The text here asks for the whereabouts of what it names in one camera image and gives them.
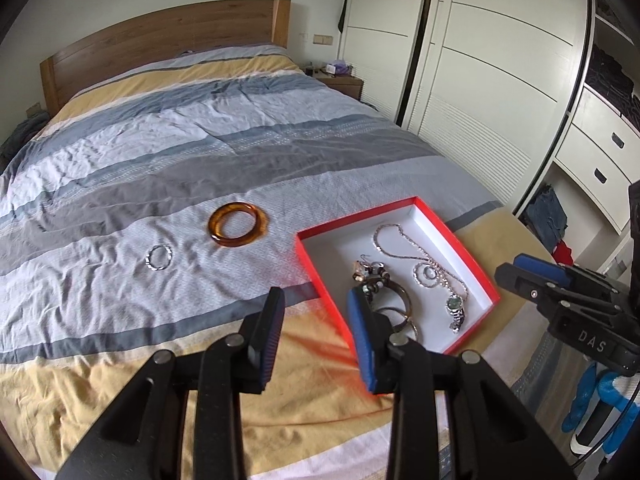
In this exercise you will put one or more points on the white drawer unit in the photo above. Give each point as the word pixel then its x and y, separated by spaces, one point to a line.
pixel 600 152

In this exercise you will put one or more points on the blue jeans pile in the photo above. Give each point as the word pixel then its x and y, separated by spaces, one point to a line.
pixel 545 216

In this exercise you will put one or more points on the purple tissue box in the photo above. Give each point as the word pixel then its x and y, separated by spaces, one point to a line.
pixel 337 68

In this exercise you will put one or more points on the brown horn bangle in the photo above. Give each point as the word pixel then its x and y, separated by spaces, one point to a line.
pixel 390 295

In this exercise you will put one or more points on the dark clothes beside bed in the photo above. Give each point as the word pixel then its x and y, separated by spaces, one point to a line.
pixel 23 133

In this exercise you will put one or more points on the thin silver bangle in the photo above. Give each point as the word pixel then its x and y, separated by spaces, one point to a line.
pixel 405 323

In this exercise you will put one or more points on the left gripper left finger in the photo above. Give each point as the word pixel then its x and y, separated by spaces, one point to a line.
pixel 261 332

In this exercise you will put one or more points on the right gloved hand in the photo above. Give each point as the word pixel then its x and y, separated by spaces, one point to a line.
pixel 604 407

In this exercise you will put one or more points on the red white jewelry box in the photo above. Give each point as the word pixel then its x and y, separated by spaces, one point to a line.
pixel 406 243

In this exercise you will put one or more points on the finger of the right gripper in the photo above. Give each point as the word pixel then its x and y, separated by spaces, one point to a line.
pixel 543 294
pixel 560 274

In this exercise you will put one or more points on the wall switch plate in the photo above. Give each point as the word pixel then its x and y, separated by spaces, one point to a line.
pixel 323 40

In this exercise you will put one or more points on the silver wrist watch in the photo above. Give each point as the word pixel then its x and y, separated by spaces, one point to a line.
pixel 455 309

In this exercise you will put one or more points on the white sliding wardrobe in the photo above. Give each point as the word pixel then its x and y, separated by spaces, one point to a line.
pixel 485 82

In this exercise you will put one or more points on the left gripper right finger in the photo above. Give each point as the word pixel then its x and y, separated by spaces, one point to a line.
pixel 378 362

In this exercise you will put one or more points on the red bag on floor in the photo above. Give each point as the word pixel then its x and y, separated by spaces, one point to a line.
pixel 562 254

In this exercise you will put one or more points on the wooden nightstand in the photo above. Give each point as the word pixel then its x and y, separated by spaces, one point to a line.
pixel 346 84

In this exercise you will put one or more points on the striped bed duvet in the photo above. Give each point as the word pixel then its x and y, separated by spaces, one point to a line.
pixel 157 209

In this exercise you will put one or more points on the wooden headboard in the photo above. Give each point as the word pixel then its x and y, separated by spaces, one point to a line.
pixel 159 36

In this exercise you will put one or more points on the amber resin bangle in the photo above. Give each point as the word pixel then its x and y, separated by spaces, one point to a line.
pixel 237 224

